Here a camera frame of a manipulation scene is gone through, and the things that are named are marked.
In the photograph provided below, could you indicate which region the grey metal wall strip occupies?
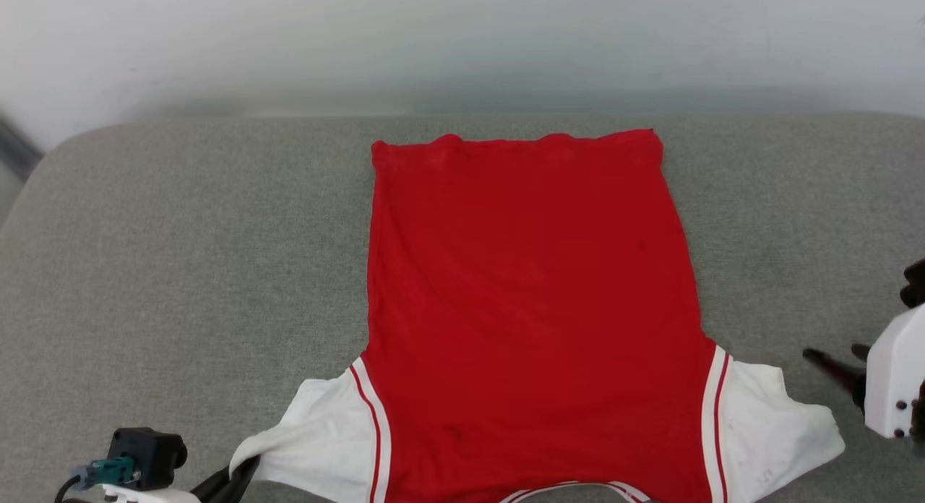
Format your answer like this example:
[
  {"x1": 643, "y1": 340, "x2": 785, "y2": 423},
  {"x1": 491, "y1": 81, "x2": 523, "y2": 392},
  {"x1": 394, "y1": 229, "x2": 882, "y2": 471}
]
[{"x1": 0, "y1": 116, "x2": 44, "y2": 182}]

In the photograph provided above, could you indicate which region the red and white shirt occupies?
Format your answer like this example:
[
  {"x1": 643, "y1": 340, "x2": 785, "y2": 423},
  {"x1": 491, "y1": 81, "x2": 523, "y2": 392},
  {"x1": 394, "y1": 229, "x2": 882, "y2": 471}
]
[{"x1": 230, "y1": 129, "x2": 846, "y2": 503}]

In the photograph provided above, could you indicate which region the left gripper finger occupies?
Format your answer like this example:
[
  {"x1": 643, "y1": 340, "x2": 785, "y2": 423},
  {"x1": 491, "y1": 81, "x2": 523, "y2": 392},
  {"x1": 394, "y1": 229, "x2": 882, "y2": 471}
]
[{"x1": 192, "y1": 456, "x2": 259, "y2": 503}]

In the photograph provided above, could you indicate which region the teal left camera plug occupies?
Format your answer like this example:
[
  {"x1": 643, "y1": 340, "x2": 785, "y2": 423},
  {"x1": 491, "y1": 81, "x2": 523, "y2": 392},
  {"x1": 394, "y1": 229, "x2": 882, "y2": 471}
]
[{"x1": 71, "y1": 457, "x2": 139, "y2": 489}]

